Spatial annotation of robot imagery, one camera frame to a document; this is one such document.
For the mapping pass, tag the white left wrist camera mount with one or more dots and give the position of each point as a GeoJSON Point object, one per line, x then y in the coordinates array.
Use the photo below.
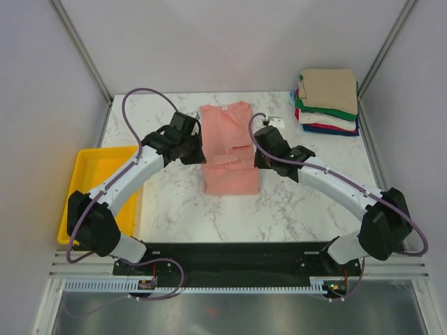
{"type": "Point", "coordinates": [195, 115]}

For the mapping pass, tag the beige folded t shirt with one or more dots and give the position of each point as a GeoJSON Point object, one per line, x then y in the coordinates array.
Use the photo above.
{"type": "Point", "coordinates": [330, 90]}

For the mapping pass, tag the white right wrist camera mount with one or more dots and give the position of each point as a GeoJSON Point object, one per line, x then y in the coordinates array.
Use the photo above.
{"type": "Point", "coordinates": [274, 121]}

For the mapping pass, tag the blue folded t shirt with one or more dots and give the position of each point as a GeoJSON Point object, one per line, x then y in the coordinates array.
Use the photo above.
{"type": "Point", "coordinates": [322, 110]}

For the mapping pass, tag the green folded t shirt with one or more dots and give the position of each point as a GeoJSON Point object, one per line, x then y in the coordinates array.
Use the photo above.
{"type": "Point", "coordinates": [324, 111]}

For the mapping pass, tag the pink t shirt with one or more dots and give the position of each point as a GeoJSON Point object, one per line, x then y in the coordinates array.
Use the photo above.
{"type": "Point", "coordinates": [228, 150]}

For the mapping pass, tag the yellow plastic tray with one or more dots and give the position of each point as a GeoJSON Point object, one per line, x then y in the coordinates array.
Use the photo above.
{"type": "Point", "coordinates": [94, 166]}

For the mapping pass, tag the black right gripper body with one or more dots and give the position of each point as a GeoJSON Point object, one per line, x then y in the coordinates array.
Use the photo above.
{"type": "Point", "coordinates": [262, 162]}

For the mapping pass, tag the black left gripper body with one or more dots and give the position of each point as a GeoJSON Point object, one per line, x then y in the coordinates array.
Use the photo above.
{"type": "Point", "coordinates": [191, 153]}

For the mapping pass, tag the left aluminium frame post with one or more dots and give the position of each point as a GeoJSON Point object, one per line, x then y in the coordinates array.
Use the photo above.
{"type": "Point", "coordinates": [76, 40]}

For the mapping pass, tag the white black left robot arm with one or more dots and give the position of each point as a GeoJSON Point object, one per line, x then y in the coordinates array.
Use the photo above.
{"type": "Point", "coordinates": [91, 216]}

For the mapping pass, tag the white folded t shirt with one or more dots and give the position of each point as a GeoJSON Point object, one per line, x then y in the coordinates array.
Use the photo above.
{"type": "Point", "coordinates": [326, 120]}

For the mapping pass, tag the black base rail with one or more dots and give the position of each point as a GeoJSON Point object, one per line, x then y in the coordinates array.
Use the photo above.
{"type": "Point", "coordinates": [242, 264]}

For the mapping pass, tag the right aluminium frame post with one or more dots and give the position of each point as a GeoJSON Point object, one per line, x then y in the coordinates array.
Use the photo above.
{"type": "Point", "coordinates": [393, 34]}

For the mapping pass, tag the aluminium table rail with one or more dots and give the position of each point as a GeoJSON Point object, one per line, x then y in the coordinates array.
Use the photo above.
{"type": "Point", "coordinates": [372, 152]}
{"type": "Point", "coordinates": [92, 266]}

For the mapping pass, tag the right aluminium table rail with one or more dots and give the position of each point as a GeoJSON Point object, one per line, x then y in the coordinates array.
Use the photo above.
{"type": "Point", "coordinates": [372, 152]}

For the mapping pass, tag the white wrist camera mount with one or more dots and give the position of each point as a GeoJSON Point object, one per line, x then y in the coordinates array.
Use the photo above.
{"type": "Point", "coordinates": [274, 121]}
{"type": "Point", "coordinates": [195, 115]}

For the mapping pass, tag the white slotted cable duct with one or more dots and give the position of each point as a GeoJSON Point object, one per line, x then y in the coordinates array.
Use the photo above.
{"type": "Point", "coordinates": [142, 286]}

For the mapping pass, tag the aluminium frame post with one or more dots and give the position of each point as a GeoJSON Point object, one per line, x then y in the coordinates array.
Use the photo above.
{"type": "Point", "coordinates": [393, 34]}
{"type": "Point", "coordinates": [76, 40]}

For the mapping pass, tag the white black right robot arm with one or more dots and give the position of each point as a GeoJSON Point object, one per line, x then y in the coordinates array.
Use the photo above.
{"type": "Point", "coordinates": [382, 214]}

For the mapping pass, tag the red folded t shirt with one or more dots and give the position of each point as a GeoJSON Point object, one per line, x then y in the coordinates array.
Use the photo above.
{"type": "Point", "coordinates": [326, 129]}

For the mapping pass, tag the left aluminium table rail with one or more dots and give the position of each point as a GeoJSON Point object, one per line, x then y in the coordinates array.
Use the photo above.
{"type": "Point", "coordinates": [92, 266]}

